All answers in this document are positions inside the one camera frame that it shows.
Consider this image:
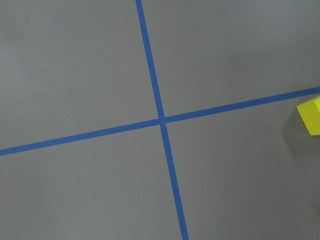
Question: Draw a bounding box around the blue tape line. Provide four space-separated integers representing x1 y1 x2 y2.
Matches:
0 86 320 156

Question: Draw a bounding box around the yellow cube block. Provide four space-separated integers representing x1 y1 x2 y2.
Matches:
296 96 320 136

